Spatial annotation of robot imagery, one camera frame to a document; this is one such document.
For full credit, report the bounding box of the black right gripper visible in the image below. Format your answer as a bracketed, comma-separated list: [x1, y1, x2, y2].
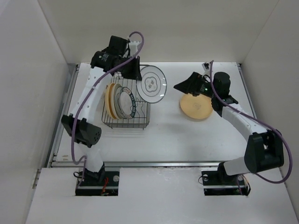
[173, 71, 218, 99]

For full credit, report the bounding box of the grey wire dish rack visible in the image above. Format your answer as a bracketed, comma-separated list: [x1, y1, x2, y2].
[101, 72, 150, 129]

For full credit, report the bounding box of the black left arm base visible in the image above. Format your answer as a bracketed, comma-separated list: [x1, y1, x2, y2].
[74, 171, 120, 196]

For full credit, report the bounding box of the white bowl green band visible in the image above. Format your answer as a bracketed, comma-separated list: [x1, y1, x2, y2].
[117, 87, 136, 119]

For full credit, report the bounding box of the white plate green rim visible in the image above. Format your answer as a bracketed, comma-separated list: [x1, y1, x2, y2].
[136, 65, 167, 104]

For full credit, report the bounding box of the tan plastic plate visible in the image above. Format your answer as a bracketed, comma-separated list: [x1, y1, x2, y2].
[180, 94, 213, 120]

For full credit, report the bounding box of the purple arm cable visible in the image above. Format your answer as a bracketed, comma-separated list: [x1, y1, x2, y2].
[209, 60, 294, 194]
[71, 31, 145, 187]

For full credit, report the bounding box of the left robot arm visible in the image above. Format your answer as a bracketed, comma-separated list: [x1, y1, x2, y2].
[61, 32, 144, 185]

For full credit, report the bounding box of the yellow plate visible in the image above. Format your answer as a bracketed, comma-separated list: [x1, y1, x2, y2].
[105, 83, 116, 119]

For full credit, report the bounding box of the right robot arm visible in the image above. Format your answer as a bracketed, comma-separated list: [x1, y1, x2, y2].
[174, 72, 284, 184]

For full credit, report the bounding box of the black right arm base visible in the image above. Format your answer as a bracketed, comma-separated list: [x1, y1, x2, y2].
[199, 170, 251, 196]

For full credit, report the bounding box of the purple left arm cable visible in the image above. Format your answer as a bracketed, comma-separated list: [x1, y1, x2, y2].
[71, 31, 145, 187]

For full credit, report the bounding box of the cream white plate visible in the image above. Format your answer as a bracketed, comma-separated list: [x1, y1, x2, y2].
[111, 84, 121, 119]

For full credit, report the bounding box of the aluminium table rail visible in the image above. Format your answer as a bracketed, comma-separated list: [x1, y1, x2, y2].
[48, 62, 255, 168]

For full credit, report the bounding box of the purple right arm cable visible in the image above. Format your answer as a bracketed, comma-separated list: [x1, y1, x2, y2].
[209, 60, 294, 194]

